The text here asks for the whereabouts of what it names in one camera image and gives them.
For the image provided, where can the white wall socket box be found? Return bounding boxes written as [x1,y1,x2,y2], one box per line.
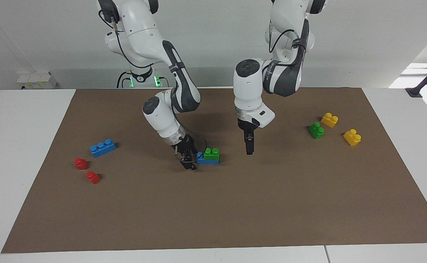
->
[16,71,59,90]

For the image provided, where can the black camera stand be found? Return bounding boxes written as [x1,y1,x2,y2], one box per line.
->
[406,58,427,98]

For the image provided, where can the green two-stud toy block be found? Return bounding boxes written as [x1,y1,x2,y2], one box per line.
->
[308,122,325,140]
[203,147,220,161]

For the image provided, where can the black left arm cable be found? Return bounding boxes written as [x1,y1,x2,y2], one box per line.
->
[268,20,303,55]

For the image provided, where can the yellow two-stud toy block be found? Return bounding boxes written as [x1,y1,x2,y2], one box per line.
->
[343,129,362,146]
[320,113,339,128]

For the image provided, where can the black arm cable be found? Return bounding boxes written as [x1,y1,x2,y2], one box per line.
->
[268,20,303,55]
[99,9,207,163]

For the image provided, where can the blue three-stud toy block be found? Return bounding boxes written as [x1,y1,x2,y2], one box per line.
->
[90,139,117,158]
[196,152,220,165]

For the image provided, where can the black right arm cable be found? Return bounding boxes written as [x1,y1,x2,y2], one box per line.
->
[99,9,207,163]

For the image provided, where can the brown table mat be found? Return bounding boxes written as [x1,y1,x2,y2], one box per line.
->
[1,87,427,254]

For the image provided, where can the black base cable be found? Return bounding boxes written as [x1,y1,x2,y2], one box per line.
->
[117,70,132,89]

